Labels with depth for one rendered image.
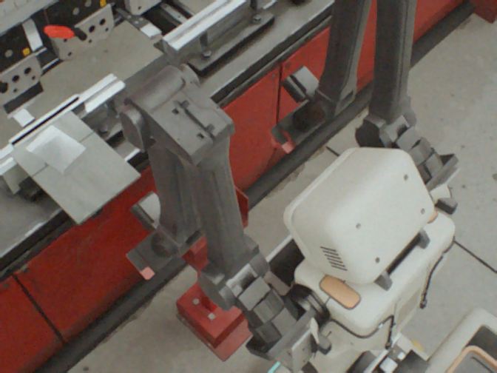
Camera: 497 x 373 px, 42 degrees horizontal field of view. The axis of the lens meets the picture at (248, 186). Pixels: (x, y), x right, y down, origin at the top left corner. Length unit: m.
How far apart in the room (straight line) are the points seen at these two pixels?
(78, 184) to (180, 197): 0.55
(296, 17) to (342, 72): 0.76
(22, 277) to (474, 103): 2.09
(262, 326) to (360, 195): 0.27
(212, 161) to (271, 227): 1.73
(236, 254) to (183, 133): 0.28
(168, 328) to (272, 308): 1.34
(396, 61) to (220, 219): 0.43
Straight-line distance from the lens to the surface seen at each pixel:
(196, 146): 0.80
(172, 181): 0.97
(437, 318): 2.51
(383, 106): 1.23
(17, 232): 1.66
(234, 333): 2.38
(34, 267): 1.76
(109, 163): 1.55
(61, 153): 1.59
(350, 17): 1.16
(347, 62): 1.24
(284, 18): 2.00
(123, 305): 2.41
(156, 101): 0.83
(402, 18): 1.10
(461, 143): 2.92
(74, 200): 1.51
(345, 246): 1.03
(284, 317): 1.11
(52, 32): 1.39
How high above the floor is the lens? 2.27
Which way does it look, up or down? 59 degrees down
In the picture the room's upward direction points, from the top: 1 degrees clockwise
